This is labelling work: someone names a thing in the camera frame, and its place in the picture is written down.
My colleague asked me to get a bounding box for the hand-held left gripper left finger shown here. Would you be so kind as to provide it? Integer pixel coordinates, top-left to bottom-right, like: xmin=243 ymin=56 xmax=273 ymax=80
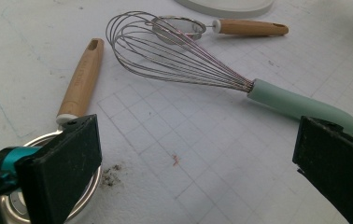
xmin=15 ymin=114 xmax=103 ymax=224

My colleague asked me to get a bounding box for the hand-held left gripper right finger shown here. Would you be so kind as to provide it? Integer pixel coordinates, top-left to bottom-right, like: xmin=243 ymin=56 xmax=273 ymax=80
xmin=291 ymin=116 xmax=353 ymax=224

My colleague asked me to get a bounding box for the wire whisk with mint handle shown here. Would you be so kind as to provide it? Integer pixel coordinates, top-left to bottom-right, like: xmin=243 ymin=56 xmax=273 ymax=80
xmin=105 ymin=10 xmax=353 ymax=139

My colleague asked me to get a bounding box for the steel ladle with wooden handle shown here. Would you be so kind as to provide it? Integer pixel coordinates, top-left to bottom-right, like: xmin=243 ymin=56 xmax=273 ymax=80
xmin=0 ymin=37 xmax=105 ymax=224

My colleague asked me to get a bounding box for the white round stand base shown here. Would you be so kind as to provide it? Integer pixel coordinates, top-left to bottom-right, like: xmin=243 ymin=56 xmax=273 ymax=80
xmin=174 ymin=0 xmax=275 ymax=19

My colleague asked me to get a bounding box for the mesh strainer with wooden handle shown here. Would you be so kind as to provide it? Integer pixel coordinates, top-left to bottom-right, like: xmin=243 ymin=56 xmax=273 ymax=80
xmin=150 ymin=15 xmax=289 ymax=45

